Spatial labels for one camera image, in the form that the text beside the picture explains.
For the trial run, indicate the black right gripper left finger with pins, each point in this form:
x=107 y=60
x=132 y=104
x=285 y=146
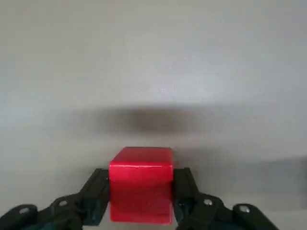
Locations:
x=91 y=191

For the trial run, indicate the red block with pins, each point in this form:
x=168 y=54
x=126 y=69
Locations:
x=140 y=187

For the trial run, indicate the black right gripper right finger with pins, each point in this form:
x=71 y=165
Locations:
x=189 y=191

